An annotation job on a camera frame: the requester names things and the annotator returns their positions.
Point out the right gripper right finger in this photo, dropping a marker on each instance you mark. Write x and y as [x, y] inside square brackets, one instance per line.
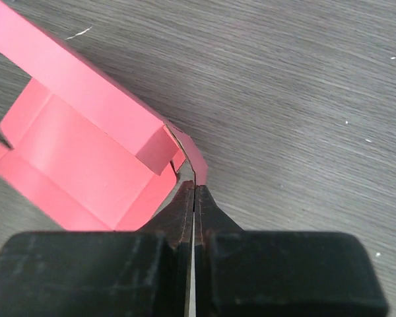
[279, 273]

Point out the pink paper box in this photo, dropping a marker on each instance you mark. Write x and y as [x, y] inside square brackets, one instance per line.
[78, 145]

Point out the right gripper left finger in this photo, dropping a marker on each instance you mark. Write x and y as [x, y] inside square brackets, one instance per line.
[145, 272]

